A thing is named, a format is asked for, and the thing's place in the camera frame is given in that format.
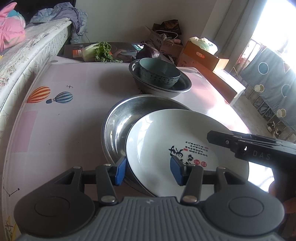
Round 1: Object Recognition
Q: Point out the pink floral quilt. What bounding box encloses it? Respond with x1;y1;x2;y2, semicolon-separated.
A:
1;1;26;52

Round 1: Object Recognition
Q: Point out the blue circle pattern blanket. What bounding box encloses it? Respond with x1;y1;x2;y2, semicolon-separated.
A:
240;48;295;130

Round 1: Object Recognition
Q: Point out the teal ceramic bowl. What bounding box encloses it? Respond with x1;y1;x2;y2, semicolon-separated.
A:
139;58;181;88

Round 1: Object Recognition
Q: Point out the dark printed flat box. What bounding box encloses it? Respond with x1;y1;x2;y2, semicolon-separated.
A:
63;42;149;64

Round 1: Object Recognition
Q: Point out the large steel plate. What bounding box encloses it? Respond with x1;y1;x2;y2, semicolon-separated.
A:
101;94;193;197

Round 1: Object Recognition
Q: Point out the white mattress bed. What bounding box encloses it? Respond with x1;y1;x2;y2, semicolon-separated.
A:
1;18;72;137

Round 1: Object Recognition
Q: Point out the purple red cabbage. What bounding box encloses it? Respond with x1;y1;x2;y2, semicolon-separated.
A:
136;44;159;59

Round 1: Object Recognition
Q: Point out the person right hand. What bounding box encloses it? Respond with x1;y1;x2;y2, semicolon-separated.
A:
268;181;296;214

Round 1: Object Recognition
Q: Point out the deep steel bowl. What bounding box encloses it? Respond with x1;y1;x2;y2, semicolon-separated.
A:
128;60;192;98

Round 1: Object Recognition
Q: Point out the green leafy cabbage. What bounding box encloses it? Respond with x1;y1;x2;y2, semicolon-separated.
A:
81;42;122;63

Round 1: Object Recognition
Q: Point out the white bag in box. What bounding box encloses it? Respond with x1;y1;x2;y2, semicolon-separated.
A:
189;37;218;55

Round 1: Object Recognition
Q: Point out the grey blue clothes pile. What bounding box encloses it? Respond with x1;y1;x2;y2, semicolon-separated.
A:
30;2;88;44

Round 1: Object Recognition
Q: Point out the orange cardboard box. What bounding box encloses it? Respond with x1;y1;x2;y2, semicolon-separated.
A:
177;41;229;72

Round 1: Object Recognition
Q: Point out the white ceramic calligraphy plate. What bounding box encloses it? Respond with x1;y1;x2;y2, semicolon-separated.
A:
125;109;249;198

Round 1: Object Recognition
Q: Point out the open box with clutter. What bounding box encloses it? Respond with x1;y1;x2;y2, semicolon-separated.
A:
145;20;184;60

